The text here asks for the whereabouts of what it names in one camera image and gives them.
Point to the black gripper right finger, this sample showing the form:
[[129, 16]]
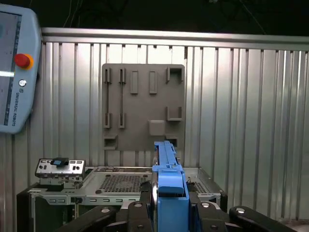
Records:
[[210, 217]]

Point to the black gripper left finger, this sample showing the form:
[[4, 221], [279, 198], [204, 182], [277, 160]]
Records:
[[140, 217]]

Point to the perforated metal disk bay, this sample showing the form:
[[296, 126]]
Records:
[[94, 176]]

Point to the grey parts rack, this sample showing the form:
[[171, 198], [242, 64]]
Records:
[[142, 108]]

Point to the black PC case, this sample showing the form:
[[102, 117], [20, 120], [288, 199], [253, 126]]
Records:
[[24, 212]]

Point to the pale blue teach pendant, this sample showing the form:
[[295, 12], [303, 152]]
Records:
[[21, 72]]

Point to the hinged metal slot bracket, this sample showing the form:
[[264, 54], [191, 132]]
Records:
[[43, 166]]

